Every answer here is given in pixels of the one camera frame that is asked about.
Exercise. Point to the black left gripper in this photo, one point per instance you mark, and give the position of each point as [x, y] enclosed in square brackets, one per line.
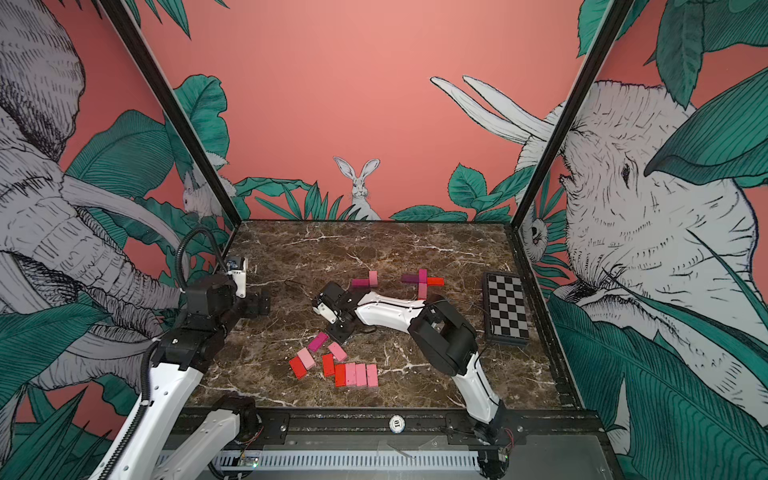
[255, 308]

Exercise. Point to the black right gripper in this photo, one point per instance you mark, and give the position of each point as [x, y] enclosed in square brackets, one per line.
[341, 338]

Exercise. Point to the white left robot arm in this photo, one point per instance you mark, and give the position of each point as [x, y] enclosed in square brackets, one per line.
[171, 368]

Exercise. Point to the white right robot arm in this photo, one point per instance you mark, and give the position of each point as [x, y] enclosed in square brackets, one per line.
[446, 339]

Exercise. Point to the red row block left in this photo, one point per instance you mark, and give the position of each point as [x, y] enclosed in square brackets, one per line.
[340, 375]

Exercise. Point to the pink row block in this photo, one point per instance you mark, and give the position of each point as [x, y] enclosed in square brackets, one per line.
[350, 374]
[361, 375]
[372, 376]

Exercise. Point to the checkerboard calibration plate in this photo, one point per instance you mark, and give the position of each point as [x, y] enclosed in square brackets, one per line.
[505, 315]

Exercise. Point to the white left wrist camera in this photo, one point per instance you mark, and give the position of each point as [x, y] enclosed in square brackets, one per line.
[236, 269]

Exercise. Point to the white slotted cable duct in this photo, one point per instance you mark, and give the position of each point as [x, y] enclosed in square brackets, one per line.
[284, 460]

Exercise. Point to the black front frame rail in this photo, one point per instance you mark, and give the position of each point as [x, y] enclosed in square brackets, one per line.
[453, 424]

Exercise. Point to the black left corner frame post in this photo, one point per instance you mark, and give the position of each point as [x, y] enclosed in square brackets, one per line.
[130, 35]

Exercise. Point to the black corner frame post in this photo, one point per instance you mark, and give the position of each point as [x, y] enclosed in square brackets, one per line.
[130, 35]
[612, 22]

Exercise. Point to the black right corner frame post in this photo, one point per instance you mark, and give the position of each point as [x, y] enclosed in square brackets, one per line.
[612, 22]

